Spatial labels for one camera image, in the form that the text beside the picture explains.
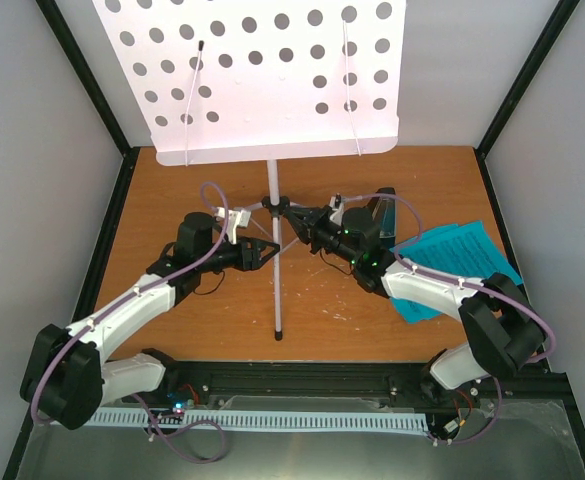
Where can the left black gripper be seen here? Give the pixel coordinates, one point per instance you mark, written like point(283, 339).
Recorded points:
point(251, 260)

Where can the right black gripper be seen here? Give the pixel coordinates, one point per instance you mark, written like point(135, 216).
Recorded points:
point(308, 225)

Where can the black metronome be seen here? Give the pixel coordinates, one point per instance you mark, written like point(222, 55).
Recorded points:
point(389, 192)

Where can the white tripod music stand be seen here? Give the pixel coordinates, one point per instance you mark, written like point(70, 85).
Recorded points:
point(232, 81)

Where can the blue sheet music page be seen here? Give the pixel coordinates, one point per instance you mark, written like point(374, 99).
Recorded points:
point(413, 312)
point(463, 250)

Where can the clear plastic metronome cover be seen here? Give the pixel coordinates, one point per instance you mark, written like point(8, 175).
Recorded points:
point(385, 215)

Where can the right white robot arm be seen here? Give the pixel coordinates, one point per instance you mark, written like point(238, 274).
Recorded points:
point(503, 332)

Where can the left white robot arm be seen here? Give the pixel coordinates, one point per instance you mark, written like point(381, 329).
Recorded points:
point(201, 247)

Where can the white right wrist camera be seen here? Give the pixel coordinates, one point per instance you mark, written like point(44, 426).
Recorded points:
point(337, 206)

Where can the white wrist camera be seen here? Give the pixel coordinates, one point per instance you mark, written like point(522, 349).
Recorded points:
point(337, 206)
point(234, 219)

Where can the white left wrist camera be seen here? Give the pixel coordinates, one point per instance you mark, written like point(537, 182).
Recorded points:
point(234, 219)

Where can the black front frame rail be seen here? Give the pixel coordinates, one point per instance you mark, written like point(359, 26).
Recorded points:
point(297, 380)

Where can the light blue cable duct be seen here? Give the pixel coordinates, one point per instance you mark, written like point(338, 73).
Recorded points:
point(296, 422)

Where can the black aluminium frame post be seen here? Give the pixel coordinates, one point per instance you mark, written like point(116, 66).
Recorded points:
point(70, 47)

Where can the black right frame post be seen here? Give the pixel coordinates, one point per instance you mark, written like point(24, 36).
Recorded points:
point(549, 35)

